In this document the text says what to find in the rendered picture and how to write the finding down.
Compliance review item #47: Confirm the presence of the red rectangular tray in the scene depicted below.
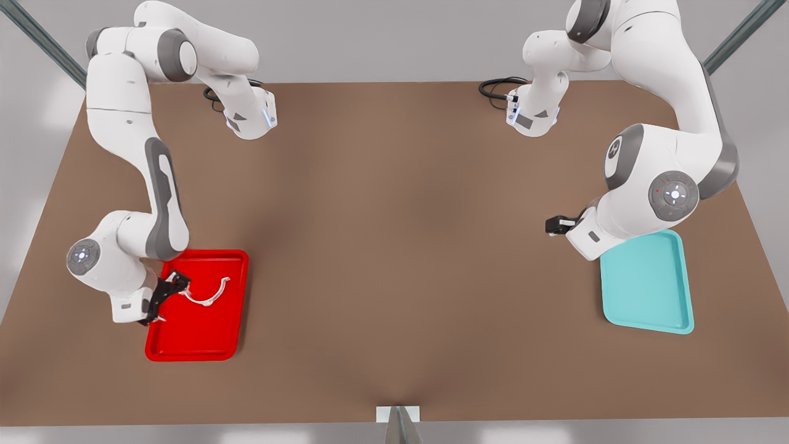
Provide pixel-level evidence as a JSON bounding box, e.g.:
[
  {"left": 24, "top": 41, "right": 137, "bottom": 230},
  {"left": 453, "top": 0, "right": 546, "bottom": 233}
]
[{"left": 145, "top": 249, "right": 250, "bottom": 362}]

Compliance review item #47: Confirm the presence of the white drainage pipe clamp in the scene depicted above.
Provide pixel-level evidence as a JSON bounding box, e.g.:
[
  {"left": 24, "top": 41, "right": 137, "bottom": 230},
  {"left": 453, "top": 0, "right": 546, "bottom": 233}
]
[{"left": 182, "top": 277, "right": 231, "bottom": 308}]

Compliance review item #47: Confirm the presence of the pale post foot plate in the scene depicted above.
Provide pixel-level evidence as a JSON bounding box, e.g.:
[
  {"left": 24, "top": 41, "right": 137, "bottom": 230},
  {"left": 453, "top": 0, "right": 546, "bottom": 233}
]
[{"left": 376, "top": 406, "right": 422, "bottom": 424}]

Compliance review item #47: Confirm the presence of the teal rectangular tray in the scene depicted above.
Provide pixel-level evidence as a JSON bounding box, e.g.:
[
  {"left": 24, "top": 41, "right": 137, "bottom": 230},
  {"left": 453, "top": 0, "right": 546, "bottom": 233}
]
[{"left": 600, "top": 229, "right": 695, "bottom": 335}]

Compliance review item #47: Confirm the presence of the silver frame post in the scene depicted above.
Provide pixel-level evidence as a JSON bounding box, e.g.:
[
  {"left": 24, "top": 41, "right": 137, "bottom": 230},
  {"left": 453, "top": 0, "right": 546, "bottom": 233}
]
[
  {"left": 703, "top": 0, "right": 789, "bottom": 76},
  {"left": 384, "top": 407, "right": 425, "bottom": 444},
  {"left": 0, "top": 0, "right": 88, "bottom": 91}
]

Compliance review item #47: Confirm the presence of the black cable loop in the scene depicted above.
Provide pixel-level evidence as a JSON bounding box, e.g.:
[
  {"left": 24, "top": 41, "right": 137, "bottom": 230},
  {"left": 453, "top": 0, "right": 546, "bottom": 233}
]
[
  {"left": 203, "top": 79, "right": 266, "bottom": 115},
  {"left": 478, "top": 76, "right": 531, "bottom": 112}
]

